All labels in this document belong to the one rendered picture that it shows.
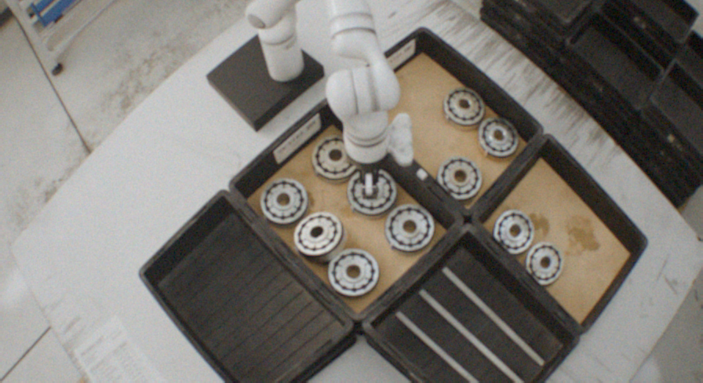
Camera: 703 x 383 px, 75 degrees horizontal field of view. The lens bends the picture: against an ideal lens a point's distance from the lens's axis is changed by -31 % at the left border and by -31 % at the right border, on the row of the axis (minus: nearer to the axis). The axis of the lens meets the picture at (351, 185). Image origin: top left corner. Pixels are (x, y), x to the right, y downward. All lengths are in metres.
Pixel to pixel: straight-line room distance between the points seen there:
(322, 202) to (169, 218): 0.44
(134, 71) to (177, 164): 1.24
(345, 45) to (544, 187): 0.68
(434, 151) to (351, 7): 0.57
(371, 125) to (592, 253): 0.69
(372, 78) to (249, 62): 0.82
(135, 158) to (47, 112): 1.38
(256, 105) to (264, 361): 0.66
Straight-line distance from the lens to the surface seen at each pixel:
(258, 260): 1.37
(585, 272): 1.42
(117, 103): 2.77
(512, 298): 1.36
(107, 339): 1.61
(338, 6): 0.96
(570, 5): 2.31
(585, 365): 1.53
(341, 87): 0.91
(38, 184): 2.84
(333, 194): 1.40
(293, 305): 1.34
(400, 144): 1.07
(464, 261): 1.36
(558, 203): 1.45
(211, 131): 1.67
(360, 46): 0.94
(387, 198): 1.36
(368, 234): 1.37
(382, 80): 0.91
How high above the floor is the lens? 2.12
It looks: 67 degrees down
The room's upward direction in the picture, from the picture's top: 7 degrees counter-clockwise
